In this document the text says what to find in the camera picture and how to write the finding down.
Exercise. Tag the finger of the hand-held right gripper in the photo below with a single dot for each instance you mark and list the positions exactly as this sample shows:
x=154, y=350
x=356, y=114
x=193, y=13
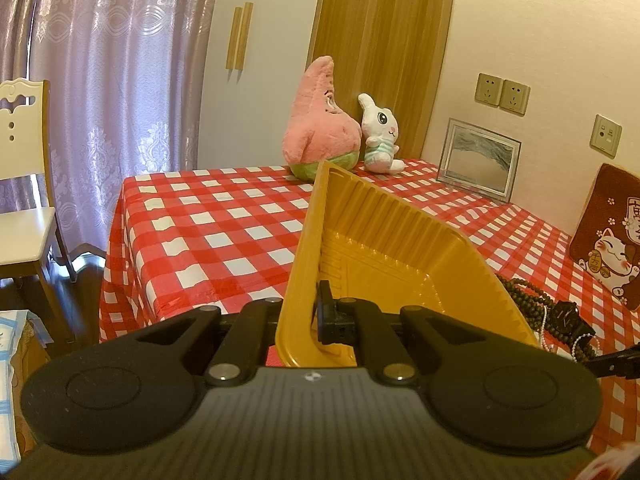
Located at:
x=620, y=362

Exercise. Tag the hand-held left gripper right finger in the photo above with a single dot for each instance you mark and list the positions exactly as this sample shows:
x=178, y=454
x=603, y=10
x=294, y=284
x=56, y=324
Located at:
x=331, y=316

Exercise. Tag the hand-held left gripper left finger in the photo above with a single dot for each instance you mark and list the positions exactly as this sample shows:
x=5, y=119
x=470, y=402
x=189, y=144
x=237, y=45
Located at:
x=248, y=331

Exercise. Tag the black wristwatch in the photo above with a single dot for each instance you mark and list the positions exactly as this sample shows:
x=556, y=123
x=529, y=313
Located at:
x=567, y=317

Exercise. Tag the yellow plastic tray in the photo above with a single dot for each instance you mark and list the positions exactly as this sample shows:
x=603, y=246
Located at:
x=390, y=230

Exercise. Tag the red white cloth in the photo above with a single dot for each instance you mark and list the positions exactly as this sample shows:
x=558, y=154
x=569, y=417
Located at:
x=612, y=462

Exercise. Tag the red white checkered tablecloth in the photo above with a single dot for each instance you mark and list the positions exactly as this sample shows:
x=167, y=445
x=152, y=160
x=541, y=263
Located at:
x=210, y=220

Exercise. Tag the brown lucky cat cushion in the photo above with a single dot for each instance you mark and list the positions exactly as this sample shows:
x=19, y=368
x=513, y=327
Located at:
x=607, y=220

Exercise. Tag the pink star plush toy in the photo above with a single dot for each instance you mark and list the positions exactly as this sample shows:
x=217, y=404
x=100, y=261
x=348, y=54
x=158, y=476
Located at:
x=320, y=130

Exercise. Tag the white rabbit plush toy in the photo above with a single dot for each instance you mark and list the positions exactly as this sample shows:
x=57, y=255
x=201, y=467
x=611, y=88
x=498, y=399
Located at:
x=380, y=135

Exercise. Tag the clear framed sand picture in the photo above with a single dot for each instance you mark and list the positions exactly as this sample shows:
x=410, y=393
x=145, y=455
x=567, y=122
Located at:
x=477, y=162

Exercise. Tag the white wardrobe door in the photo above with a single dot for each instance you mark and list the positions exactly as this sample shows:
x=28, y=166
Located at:
x=270, y=110

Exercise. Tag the blue white patterned cloth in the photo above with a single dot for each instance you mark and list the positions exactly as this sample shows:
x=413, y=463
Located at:
x=10, y=360

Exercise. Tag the white wooden chair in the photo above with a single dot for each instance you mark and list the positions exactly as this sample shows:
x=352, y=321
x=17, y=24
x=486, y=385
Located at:
x=25, y=230

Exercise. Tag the purple patterned curtain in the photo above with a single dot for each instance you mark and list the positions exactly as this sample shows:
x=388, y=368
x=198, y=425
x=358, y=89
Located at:
x=110, y=85

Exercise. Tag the wooden wardrobe panel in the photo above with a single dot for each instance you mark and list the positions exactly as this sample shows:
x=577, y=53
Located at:
x=380, y=30

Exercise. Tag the beige wall socket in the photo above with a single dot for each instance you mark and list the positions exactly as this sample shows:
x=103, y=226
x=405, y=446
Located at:
x=515, y=97
x=489, y=90

